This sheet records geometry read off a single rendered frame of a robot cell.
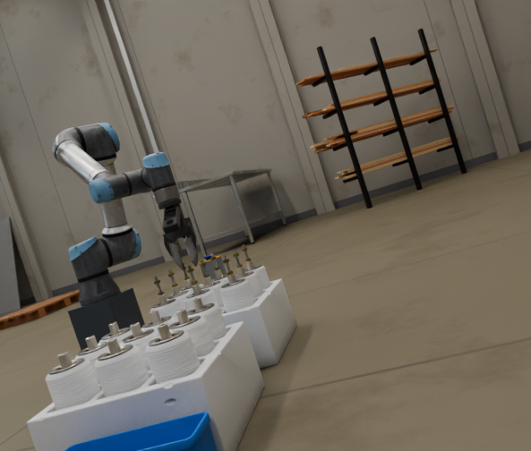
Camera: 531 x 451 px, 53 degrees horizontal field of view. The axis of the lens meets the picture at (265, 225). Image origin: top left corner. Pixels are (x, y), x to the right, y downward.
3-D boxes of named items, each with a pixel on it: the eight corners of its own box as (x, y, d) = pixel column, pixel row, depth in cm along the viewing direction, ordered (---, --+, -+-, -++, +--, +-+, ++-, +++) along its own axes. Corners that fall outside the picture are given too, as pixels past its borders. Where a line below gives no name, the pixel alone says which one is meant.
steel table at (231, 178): (289, 224, 894) (269, 162, 890) (256, 243, 690) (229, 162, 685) (245, 237, 916) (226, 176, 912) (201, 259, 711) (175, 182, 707)
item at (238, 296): (260, 342, 157) (241, 284, 156) (232, 348, 160) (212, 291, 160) (270, 331, 166) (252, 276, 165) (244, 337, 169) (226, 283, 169)
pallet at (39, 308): (38, 319, 602) (34, 310, 601) (-22, 336, 626) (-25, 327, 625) (99, 292, 723) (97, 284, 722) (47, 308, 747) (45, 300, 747)
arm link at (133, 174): (115, 176, 173) (128, 168, 164) (147, 169, 180) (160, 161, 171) (124, 199, 174) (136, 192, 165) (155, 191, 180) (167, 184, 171)
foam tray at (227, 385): (54, 505, 109) (25, 422, 109) (132, 419, 148) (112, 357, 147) (230, 464, 102) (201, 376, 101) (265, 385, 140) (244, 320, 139)
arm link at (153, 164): (158, 156, 171) (169, 148, 164) (169, 188, 171) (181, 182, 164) (136, 160, 166) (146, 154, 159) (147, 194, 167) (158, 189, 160)
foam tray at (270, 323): (158, 394, 163) (139, 338, 162) (199, 351, 201) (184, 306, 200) (278, 364, 154) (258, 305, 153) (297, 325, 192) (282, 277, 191)
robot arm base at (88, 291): (72, 309, 197) (64, 284, 197) (95, 299, 212) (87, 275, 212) (107, 299, 193) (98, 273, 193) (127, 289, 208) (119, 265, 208)
